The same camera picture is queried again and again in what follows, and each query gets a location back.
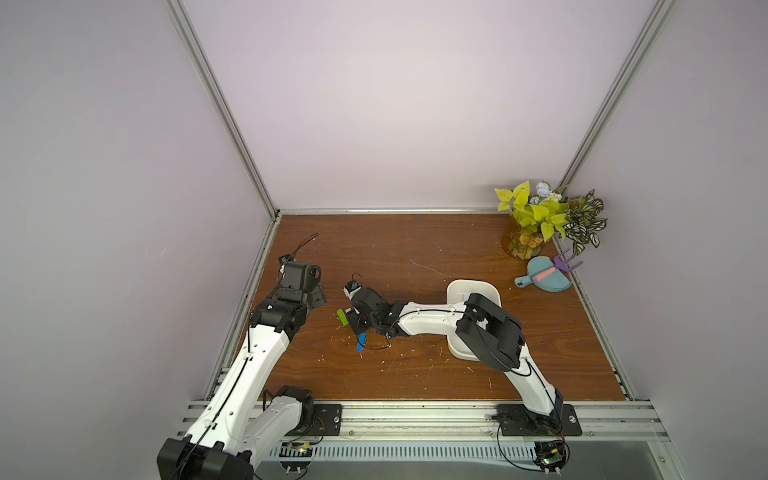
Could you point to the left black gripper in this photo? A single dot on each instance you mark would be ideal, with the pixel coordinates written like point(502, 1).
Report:
point(316, 291)

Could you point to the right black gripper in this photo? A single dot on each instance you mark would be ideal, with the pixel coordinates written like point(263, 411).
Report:
point(357, 318)

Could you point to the green usb flash drive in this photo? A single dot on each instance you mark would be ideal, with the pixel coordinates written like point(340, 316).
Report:
point(341, 314)

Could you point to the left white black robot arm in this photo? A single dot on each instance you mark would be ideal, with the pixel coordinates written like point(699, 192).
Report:
point(223, 443)

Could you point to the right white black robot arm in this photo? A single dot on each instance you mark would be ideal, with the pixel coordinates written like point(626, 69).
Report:
point(477, 329)

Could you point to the blue usb flash drive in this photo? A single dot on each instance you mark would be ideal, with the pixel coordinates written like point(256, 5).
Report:
point(360, 344)

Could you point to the left electronics board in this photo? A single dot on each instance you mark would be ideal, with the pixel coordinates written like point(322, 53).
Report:
point(295, 458)

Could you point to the electronics board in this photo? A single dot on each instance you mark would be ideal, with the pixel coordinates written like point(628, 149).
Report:
point(295, 458)
point(551, 456)

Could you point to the teal dustpan with pink brush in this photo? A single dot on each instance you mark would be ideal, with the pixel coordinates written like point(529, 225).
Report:
point(542, 273)

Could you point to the yellow green potted plant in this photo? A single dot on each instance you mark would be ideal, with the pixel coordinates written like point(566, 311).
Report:
point(537, 213)

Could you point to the purple plastic fork toy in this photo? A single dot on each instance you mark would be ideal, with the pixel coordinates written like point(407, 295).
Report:
point(566, 263)

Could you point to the dark variegated plant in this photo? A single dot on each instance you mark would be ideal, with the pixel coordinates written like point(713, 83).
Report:
point(584, 221)

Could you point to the right electronics board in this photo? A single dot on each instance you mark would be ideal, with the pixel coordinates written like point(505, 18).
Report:
point(551, 456)

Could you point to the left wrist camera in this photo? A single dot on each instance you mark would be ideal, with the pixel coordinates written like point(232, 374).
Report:
point(285, 259)

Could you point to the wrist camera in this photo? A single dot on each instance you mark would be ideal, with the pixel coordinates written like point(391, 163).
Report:
point(285, 259)
point(351, 288)

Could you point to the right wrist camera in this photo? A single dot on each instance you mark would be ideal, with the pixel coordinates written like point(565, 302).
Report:
point(351, 288)

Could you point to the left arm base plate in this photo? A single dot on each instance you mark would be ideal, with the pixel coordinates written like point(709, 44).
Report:
point(325, 420)

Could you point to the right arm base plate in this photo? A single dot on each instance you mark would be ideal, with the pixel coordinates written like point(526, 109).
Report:
point(516, 420)

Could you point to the aluminium rail frame front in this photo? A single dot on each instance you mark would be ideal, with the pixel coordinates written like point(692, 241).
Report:
point(421, 420)

